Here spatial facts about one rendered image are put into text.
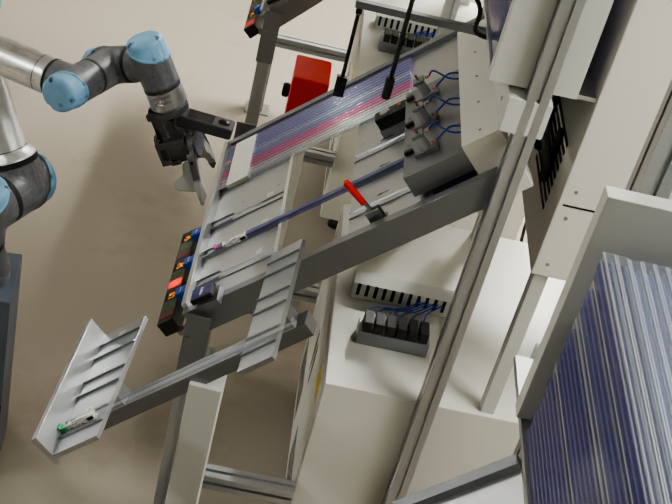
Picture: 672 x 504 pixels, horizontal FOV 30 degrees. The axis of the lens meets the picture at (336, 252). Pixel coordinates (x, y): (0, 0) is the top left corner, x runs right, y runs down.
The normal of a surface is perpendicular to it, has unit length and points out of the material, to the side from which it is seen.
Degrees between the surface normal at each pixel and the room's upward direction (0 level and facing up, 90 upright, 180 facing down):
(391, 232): 90
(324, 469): 90
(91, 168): 0
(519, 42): 90
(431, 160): 43
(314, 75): 0
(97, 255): 0
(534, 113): 90
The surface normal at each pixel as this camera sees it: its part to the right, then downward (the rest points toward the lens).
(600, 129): -0.06, 0.57
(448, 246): 0.22, -0.79
